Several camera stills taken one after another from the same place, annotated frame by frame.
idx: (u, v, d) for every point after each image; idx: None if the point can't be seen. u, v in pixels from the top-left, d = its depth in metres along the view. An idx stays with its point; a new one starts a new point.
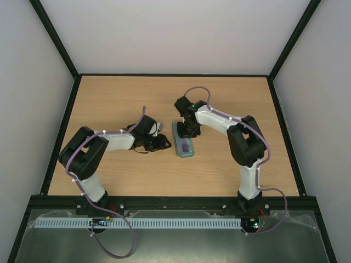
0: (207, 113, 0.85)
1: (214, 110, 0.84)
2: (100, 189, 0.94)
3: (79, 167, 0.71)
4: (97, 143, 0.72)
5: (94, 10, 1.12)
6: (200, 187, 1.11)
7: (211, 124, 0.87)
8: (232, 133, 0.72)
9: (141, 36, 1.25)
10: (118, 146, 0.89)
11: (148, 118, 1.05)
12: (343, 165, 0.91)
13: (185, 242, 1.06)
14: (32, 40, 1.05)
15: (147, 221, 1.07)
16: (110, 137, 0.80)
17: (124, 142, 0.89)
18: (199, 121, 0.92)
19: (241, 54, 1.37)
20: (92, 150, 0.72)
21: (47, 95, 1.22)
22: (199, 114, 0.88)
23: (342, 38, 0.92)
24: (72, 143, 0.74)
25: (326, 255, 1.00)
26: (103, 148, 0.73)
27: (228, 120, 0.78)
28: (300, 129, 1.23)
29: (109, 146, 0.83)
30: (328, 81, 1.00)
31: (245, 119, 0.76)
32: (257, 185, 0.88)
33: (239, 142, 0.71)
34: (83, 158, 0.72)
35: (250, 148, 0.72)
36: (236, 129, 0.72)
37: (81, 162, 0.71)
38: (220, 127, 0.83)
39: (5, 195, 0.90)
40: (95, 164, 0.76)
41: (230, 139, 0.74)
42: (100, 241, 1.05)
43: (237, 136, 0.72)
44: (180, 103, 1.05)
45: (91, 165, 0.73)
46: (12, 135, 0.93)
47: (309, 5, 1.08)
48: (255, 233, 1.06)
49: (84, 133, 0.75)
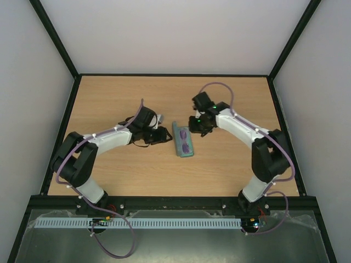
0: (231, 120, 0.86)
1: (238, 118, 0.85)
2: (98, 190, 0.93)
3: (71, 175, 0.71)
4: (86, 150, 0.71)
5: (93, 9, 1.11)
6: (200, 187, 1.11)
7: (233, 130, 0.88)
8: (258, 148, 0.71)
9: (141, 36, 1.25)
10: (114, 144, 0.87)
11: (147, 110, 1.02)
12: (344, 165, 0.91)
13: (185, 242, 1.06)
14: (32, 40, 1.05)
15: (147, 221, 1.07)
16: (101, 139, 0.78)
17: (119, 139, 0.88)
18: (220, 124, 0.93)
19: (241, 54, 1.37)
20: (82, 156, 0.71)
21: (47, 95, 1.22)
22: (221, 119, 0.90)
23: (342, 39, 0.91)
24: (61, 151, 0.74)
25: (326, 255, 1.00)
26: (93, 154, 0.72)
27: (254, 130, 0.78)
28: (300, 129, 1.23)
29: (104, 147, 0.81)
30: (328, 80, 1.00)
31: (273, 133, 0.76)
32: (265, 192, 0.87)
33: (264, 158, 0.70)
34: (74, 165, 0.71)
35: (273, 164, 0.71)
36: (263, 144, 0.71)
37: (73, 169, 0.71)
38: (242, 135, 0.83)
39: (5, 195, 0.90)
40: (88, 171, 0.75)
41: (254, 152, 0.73)
42: (100, 241, 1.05)
43: (263, 152, 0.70)
44: (199, 99, 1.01)
45: (84, 172, 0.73)
46: (11, 136, 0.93)
47: (310, 5, 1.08)
48: (255, 233, 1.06)
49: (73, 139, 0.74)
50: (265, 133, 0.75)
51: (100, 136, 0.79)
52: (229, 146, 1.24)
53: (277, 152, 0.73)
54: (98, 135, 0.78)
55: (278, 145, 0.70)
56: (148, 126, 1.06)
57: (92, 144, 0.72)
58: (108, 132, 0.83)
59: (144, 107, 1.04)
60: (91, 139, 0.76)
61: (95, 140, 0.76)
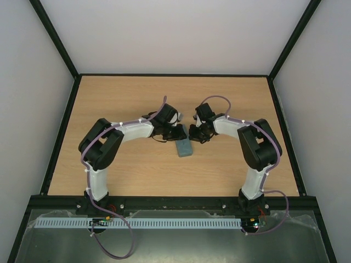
0: (224, 120, 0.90)
1: (230, 118, 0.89)
2: (103, 188, 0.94)
3: (96, 158, 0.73)
4: (113, 136, 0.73)
5: (94, 9, 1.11)
6: (200, 187, 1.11)
7: (227, 131, 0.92)
8: (243, 133, 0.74)
9: (141, 36, 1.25)
10: (138, 135, 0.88)
11: (168, 106, 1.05)
12: (344, 165, 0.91)
13: (185, 242, 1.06)
14: (32, 40, 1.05)
15: (147, 221, 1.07)
16: (126, 128, 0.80)
17: (142, 131, 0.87)
18: (216, 129, 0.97)
19: (241, 54, 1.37)
20: (108, 141, 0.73)
21: (47, 94, 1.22)
22: (216, 123, 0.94)
23: (343, 38, 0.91)
24: (89, 135, 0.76)
25: (326, 255, 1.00)
26: (119, 141, 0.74)
27: (241, 124, 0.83)
28: (300, 129, 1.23)
29: (127, 136, 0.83)
30: (329, 79, 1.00)
31: (258, 121, 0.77)
32: (262, 187, 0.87)
33: (249, 143, 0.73)
34: (100, 149, 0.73)
35: (261, 150, 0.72)
36: (248, 130, 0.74)
37: (97, 153, 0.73)
38: (233, 132, 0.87)
39: (5, 195, 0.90)
40: (111, 158, 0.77)
41: (242, 139, 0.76)
42: (100, 241, 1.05)
43: (248, 137, 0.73)
44: (202, 109, 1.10)
45: (107, 157, 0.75)
46: (12, 135, 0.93)
47: (310, 4, 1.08)
48: (255, 233, 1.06)
49: (102, 125, 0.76)
50: (249, 121, 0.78)
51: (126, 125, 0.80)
52: (230, 146, 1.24)
53: (266, 139, 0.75)
54: (124, 124, 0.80)
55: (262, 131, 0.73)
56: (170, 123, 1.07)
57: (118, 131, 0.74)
58: (135, 123, 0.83)
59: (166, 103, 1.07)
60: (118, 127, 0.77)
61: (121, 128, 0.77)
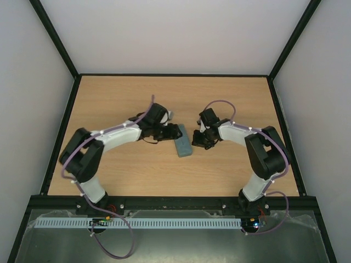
0: (229, 127, 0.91)
1: (236, 124, 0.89)
2: (101, 189, 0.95)
3: (78, 170, 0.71)
4: (93, 146, 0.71)
5: (94, 10, 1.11)
6: (200, 187, 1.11)
7: (233, 138, 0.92)
8: (250, 142, 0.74)
9: (141, 36, 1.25)
10: (123, 140, 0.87)
11: (158, 106, 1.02)
12: (344, 165, 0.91)
13: (185, 242, 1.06)
14: (32, 39, 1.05)
15: (147, 221, 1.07)
16: (108, 135, 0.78)
17: (126, 136, 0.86)
18: (222, 135, 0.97)
19: (241, 54, 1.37)
20: (89, 153, 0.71)
21: (47, 94, 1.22)
22: (222, 128, 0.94)
23: (343, 37, 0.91)
24: (68, 146, 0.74)
25: (326, 256, 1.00)
26: (100, 151, 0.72)
27: (248, 131, 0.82)
28: (300, 129, 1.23)
29: (112, 143, 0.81)
30: (329, 80, 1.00)
31: (266, 129, 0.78)
32: (265, 190, 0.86)
33: (258, 152, 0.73)
34: (80, 160, 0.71)
35: (269, 159, 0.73)
36: (255, 138, 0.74)
37: (78, 165, 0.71)
38: (239, 139, 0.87)
39: (5, 195, 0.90)
40: (93, 168, 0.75)
41: (249, 148, 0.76)
42: (100, 241, 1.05)
43: (255, 146, 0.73)
44: (206, 114, 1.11)
45: (89, 169, 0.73)
46: (11, 136, 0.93)
47: (310, 4, 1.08)
48: (255, 233, 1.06)
49: (80, 136, 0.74)
50: (258, 130, 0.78)
51: (108, 133, 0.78)
52: (230, 146, 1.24)
53: (273, 148, 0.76)
54: (106, 132, 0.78)
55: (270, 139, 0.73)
56: (159, 124, 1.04)
57: (98, 142, 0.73)
58: (118, 129, 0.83)
59: (156, 103, 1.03)
60: (98, 137, 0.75)
61: (102, 137, 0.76)
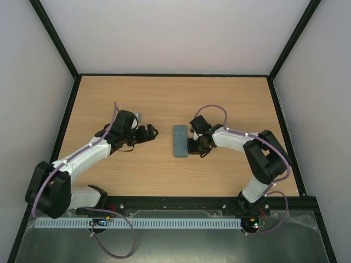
0: (224, 133, 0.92)
1: (230, 131, 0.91)
2: (94, 192, 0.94)
3: (48, 206, 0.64)
4: (59, 179, 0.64)
5: (94, 10, 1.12)
6: (200, 187, 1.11)
7: (228, 144, 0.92)
8: (250, 149, 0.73)
9: (141, 36, 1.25)
10: (92, 161, 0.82)
11: (123, 114, 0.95)
12: (344, 165, 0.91)
13: (185, 242, 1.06)
14: (32, 39, 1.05)
15: (147, 221, 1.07)
16: (74, 163, 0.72)
17: (95, 156, 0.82)
18: (217, 142, 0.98)
19: (241, 55, 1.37)
20: (56, 188, 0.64)
21: (47, 94, 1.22)
22: (216, 136, 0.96)
23: (343, 38, 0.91)
24: (30, 184, 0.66)
25: (326, 255, 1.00)
26: (68, 182, 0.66)
27: (244, 137, 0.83)
28: (300, 129, 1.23)
29: (79, 169, 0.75)
30: (329, 80, 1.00)
31: (262, 133, 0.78)
32: (265, 192, 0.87)
33: (258, 159, 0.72)
34: (49, 196, 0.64)
35: (270, 164, 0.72)
36: (253, 144, 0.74)
37: (47, 201, 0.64)
38: (236, 145, 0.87)
39: (5, 195, 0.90)
40: (64, 201, 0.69)
41: (248, 155, 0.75)
42: (100, 241, 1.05)
43: (255, 153, 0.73)
44: (197, 121, 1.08)
45: (60, 202, 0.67)
46: (11, 136, 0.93)
47: (310, 5, 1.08)
48: (255, 233, 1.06)
49: (42, 170, 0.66)
50: (254, 135, 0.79)
51: (73, 159, 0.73)
52: None
53: (271, 152, 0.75)
54: (70, 159, 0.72)
55: (269, 144, 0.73)
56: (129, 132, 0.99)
57: (64, 172, 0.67)
58: (83, 150, 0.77)
59: (121, 110, 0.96)
60: (63, 167, 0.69)
61: (67, 166, 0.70)
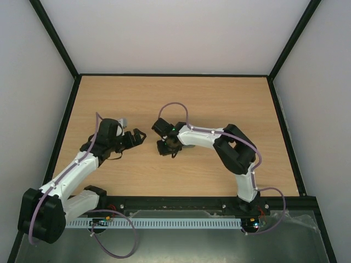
0: (189, 132, 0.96)
1: (194, 129, 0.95)
2: (91, 196, 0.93)
3: (44, 232, 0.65)
4: (49, 204, 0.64)
5: (93, 10, 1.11)
6: (200, 187, 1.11)
7: (196, 142, 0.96)
8: (220, 147, 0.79)
9: (141, 36, 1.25)
10: (80, 178, 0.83)
11: (105, 121, 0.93)
12: (344, 165, 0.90)
13: (185, 242, 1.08)
14: (32, 39, 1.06)
15: (147, 221, 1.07)
16: (62, 184, 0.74)
17: (84, 172, 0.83)
18: (184, 141, 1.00)
19: (241, 54, 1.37)
20: (46, 214, 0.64)
21: (47, 94, 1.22)
22: (181, 136, 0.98)
23: (343, 38, 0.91)
24: (23, 214, 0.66)
25: (326, 255, 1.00)
26: (60, 205, 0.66)
27: (211, 134, 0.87)
28: (300, 129, 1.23)
29: (69, 190, 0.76)
30: (329, 80, 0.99)
31: (227, 128, 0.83)
32: (254, 186, 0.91)
33: (229, 154, 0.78)
34: (43, 222, 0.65)
35: (241, 155, 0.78)
36: (221, 142, 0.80)
37: (43, 226, 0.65)
38: (204, 142, 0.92)
39: (6, 195, 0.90)
40: (60, 223, 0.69)
41: (220, 153, 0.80)
42: (100, 241, 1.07)
43: (225, 149, 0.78)
44: (159, 125, 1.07)
45: (56, 225, 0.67)
46: (11, 136, 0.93)
47: (310, 4, 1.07)
48: (255, 233, 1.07)
49: (30, 198, 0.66)
50: (220, 132, 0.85)
51: (61, 181, 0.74)
52: None
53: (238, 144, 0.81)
54: (58, 182, 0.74)
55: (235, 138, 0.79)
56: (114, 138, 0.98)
57: (54, 196, 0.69)
58: (70, 169, 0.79)
59: (104, 119, 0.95)
60: (52, 191, 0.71)
61: (56, 189, 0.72)
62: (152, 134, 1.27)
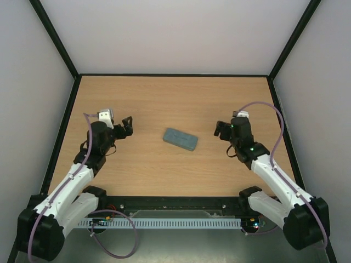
0: (269, 169, 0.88)
1: (276, 170, 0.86)
2: (90, 200, 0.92)
3: (43, 251, 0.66)
4: (45, 224, 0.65)
5: (94, 10, 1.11)
6: (201, 187, 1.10)
7: (267, 179, 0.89)
8: (298, 221, 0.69)
9: (142, 37, 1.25)
10: (76, 193, 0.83)
11: (91, 132, 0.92)
12: (344, 165, 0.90)
13: (185, 242, 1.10)
14: (33, 40, 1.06)
15: (147, 221, 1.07)
16: (57, 203, 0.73)
17: (78, 186, 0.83)
18: (254, 168, 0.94)
19: (241, 55, 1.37)
20: (44, 234, 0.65)
21: (47, 95, 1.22)
22: (256, 164, 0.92)
23: (343, 38, 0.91)
24: (20, 234, 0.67)
25: (326, 255, 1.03)
26: (56, 224, 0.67)
27: (294, 194, 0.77)
28: (300, 129, 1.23)
29: (64, 207, 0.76)
30: (329, 80, 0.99)
31: (316, 201, 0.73)
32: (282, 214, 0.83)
33: (301, 233, 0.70)
34: (41, 241, 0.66)
35: (310, 237, 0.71)
36: (303, 216, 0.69)
37: (41, 246, 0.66)
38: (277, 190, 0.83)
39: (6, 195, 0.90)
40: (58, 240, 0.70)
41: (292, 221, 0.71)
42: (100, 241, 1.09)
43: (301, 227, 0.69)
44: (242, 133, 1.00)
45: (54, 244, 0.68)
46: (11, 136, 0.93)
47: (310, 5, 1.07)
48: (255, 233, 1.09)
49: (26, 218, 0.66)
50: (306, 200, 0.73)
51: (55, 199, 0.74)
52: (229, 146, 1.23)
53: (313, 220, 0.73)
54: (52, 200, 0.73)
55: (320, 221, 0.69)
56: (106, 144, 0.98)
57: (50, 217, 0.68)
58: (64, 185, 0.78)
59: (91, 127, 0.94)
60: (47, 211, 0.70)
61: (51, 208, 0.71)
62: (153, 134, 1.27)
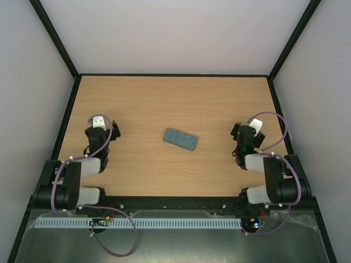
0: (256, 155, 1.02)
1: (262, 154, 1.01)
2: (94, 189, 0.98)
3: (63, 198, 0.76)
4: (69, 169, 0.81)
5: (94, 11, 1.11)
6: (201, 187, 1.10)
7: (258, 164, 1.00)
8: (269, 163, 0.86)
9: (143, 38, 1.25)
10: (86, 171, 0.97)
11: (91, 138, 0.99)
12: (344, 165, 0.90)
13: (185, 242, 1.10)
14: (33, 41, 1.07)
15: (147, 221, 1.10)
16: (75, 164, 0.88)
17: (90, 165, 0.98)
18: (248, 163, 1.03)
19: (241, 55, 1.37)
20: (67, 176, 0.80)
21: (47, 94, 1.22)
22: (248, 156, 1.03)
23: (342, 39, 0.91)
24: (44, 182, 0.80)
25: (326, 256, 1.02)
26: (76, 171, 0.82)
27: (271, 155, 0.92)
28: (300, 128, 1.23)
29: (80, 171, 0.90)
30: (329, 81, 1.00)
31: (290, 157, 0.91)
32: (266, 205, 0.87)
33: (273, 172, 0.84)
34: (63, 186, 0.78)
35: (284, 182, 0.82)
36: (273, 160, 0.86)
37: (60, 194, 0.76)
38: None
39: (6, 195, 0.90)
40: (74, 192, 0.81)
41: (266, 168, 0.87)
42: (100, 241, 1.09)
43: (273, 167, 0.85)
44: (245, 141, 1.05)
45: (72, 191, 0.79)
46: (11, 136, 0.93)
47: (310, 5, 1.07)
48: (254, 233, 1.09)
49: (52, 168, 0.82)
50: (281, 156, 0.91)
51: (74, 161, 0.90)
52: (229, 147, 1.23)
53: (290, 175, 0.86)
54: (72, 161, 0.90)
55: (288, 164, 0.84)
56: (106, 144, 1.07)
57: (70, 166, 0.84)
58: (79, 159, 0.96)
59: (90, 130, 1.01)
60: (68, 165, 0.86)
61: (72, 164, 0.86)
62: (152, 134, 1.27)
